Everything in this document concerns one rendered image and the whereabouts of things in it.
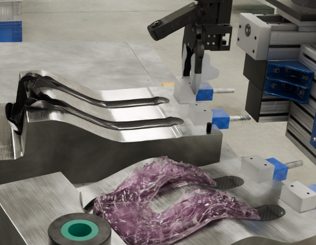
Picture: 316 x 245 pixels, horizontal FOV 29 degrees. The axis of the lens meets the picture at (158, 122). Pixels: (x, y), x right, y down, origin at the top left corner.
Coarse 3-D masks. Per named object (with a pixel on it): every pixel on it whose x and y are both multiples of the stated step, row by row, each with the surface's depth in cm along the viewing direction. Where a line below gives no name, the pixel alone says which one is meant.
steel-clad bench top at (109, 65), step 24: (0, 48) 184; (24, 48) 186; (48, 48) 187; (72, 48) 189; (96, 48) 191; (120, 48) 192; (144, 48) 194; (0, 72) 165; (72, 72) 169; (96, 72) 171; (120, 72) 172; (144, 72) 174; (168, 72) 175; (0, 96) 150
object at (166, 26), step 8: (184, 8) 126; (192, 8) 124; (168, 16) 126; (176, 16) 124; (184, 16) 123; (192, 16) 124; (200, 16) 124; (152, 24) 125; (160, 24) 124; (168, 24) 123; (176, 24) 123; (184, 24) 124; (152, 32) 123; (160, 32) 123; (168, 32) 124
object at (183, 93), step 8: (176, 80) 132; (184, 80) 132; (176, 88) 132; (184, 88) 130; (200, 88) 131; (208, 88) 132; (216, 88) 134; (224, 88) 135; (232, 88) 135; (176, 96) 133; (184, 96) 130; (192, 96) 131; (200, 96) 132; (208, 96) 132
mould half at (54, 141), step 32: (64, 96) 121; (96, 96) 132; (128, 96) 134; (160, 96) 134; (0, 128) 121; (32, 128) 108; (64, 128) 110; (96, 128) 115; (160, 128) 120; (192, 128) 120; (0, 160) 109; (32, 160) 111; (64, 160) 112; (96, 160) 114; (128, 160) 116; (192, 160) 120
